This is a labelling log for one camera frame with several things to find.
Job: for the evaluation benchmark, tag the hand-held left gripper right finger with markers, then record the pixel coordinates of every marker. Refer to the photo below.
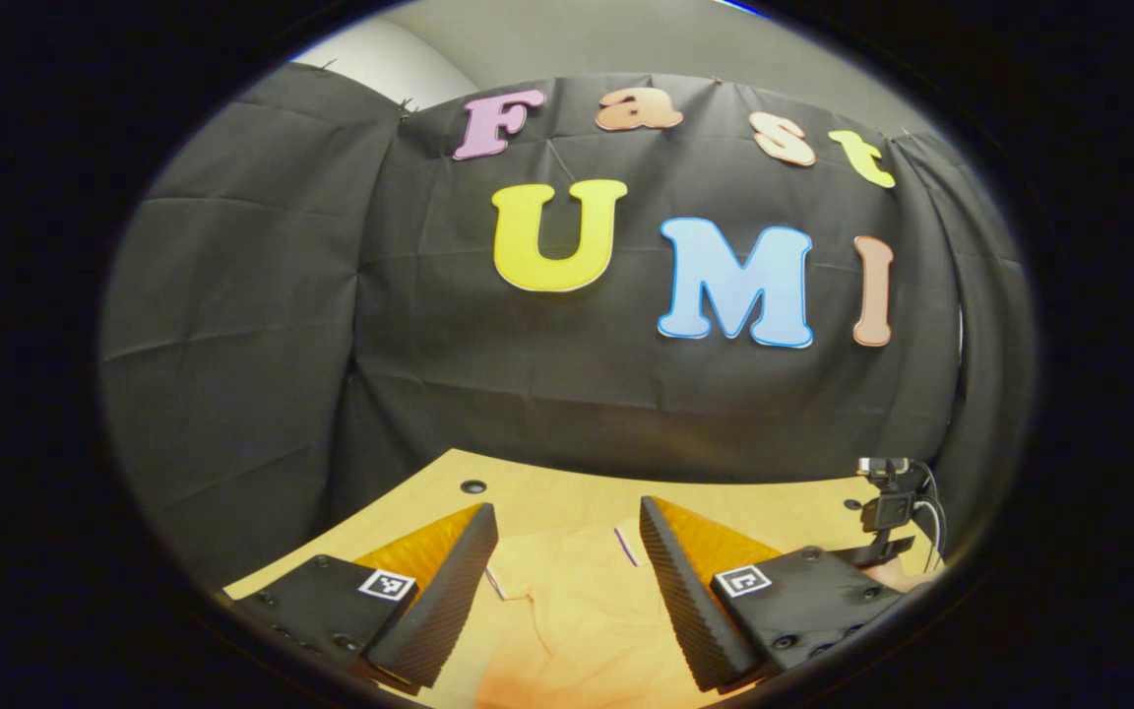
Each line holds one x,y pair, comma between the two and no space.
690,611

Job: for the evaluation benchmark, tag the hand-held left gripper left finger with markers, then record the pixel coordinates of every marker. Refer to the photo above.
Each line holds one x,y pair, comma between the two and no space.
449,601

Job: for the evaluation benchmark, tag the orange T-shirt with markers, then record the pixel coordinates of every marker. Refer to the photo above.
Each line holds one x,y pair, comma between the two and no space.
577,611

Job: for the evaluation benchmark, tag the black backdrop cloth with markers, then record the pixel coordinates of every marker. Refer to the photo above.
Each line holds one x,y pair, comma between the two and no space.
528,394

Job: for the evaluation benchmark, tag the black camera on mount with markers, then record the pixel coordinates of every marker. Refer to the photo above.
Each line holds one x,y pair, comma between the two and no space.
887,510

